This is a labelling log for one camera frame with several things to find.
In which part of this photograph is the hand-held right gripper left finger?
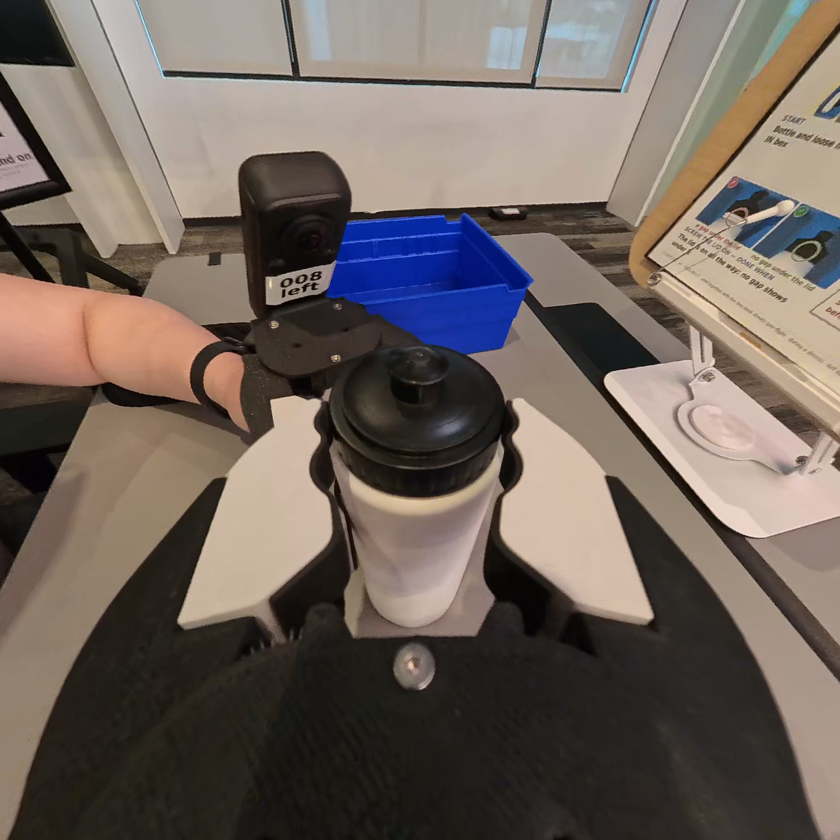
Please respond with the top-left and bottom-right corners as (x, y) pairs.
(177, 398), (349, 641)

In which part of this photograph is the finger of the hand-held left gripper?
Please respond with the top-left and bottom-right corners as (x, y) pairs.
(270, 395), (324, 429)
(331, 482), (362, 578)

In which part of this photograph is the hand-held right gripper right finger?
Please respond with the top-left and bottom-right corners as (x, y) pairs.
(486, 398), (656, 647)

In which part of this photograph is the white plastic bottle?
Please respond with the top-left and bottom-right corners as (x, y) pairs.
(328, 446), (505, 629)

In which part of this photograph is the black bottle lid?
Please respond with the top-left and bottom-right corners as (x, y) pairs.
(328, 346), (508, 497)

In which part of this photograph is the blue plastic bin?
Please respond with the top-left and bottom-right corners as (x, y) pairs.
(326, 212), (534, 355)

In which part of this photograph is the person's left forearm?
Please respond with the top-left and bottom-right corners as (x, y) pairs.
(0, 274), (224, 401)

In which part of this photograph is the person's left hand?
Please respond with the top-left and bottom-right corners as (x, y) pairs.
(200, 354), (253, 434)

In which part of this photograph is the black wrist band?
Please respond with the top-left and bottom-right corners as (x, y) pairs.
(190, 338), (257, 417)

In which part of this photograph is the white stand base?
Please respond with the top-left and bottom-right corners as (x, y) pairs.
(604, 325), (840, 539)

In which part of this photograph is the framed glass window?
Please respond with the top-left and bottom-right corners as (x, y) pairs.
(134, 0), (657, 93)

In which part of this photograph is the black framed poster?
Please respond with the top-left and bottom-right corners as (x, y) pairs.
(0, 72), (142, 296)

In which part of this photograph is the printed instruction sheet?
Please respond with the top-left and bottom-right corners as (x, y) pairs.
(646, 39), (840, 395)

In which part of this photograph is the wooden document board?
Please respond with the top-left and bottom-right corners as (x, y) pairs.
(629, 0), (840, 434)

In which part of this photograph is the large black wall panel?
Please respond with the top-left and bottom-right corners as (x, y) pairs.
(0, 0), (76, 68)

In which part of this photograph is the metal page holder wire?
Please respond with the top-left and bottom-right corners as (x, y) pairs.
(648, 200), (796, 286)

